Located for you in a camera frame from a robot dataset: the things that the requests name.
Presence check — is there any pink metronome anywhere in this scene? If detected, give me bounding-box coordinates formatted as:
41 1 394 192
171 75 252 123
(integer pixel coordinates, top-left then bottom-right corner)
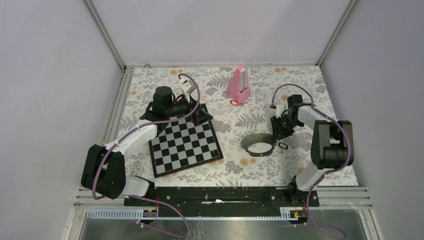
226 65 251 104

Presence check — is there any purple cable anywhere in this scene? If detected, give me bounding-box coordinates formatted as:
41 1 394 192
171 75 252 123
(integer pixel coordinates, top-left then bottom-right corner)
270 83 353 240
92 73 202 239

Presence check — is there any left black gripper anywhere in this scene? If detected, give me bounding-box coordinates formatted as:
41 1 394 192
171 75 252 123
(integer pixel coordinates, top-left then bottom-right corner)
165 91 213 126

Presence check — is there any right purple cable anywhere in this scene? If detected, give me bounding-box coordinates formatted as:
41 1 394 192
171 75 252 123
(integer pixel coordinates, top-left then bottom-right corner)
270 83 353 240

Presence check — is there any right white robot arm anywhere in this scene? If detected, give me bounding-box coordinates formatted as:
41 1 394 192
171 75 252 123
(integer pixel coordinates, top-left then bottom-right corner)
270 94 354 206

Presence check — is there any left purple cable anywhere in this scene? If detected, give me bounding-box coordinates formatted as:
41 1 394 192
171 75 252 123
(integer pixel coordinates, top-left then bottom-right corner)
92 73 202 239

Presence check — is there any black white chessboard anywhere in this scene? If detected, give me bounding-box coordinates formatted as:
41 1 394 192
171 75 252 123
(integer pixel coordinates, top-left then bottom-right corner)
148 119 224 178

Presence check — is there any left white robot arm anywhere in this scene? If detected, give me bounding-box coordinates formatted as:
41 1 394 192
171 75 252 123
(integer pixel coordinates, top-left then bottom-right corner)
81 86 213 206

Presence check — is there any floral table mat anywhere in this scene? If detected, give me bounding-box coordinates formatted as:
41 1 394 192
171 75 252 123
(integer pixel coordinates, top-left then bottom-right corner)
120 66 335 187

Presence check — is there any white slotted cable duct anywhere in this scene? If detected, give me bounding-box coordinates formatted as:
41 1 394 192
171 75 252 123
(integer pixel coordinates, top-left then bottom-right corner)
86 207 299 222

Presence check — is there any red key tag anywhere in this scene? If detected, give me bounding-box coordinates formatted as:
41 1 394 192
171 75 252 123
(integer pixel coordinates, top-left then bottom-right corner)
229 100 239 106

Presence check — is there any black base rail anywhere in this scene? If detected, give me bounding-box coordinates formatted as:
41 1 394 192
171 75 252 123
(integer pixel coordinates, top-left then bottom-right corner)
124 186 320 218

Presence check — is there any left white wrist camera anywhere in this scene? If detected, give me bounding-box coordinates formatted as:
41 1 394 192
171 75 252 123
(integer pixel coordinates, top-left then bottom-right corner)
178 79 196 103

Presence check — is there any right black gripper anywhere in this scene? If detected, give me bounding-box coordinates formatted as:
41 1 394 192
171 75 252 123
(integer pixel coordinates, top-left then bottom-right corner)
270 114 302 142

